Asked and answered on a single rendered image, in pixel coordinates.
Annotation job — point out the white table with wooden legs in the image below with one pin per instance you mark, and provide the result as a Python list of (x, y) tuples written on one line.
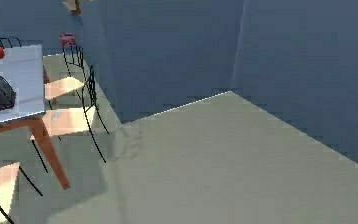
[(25, 76)]

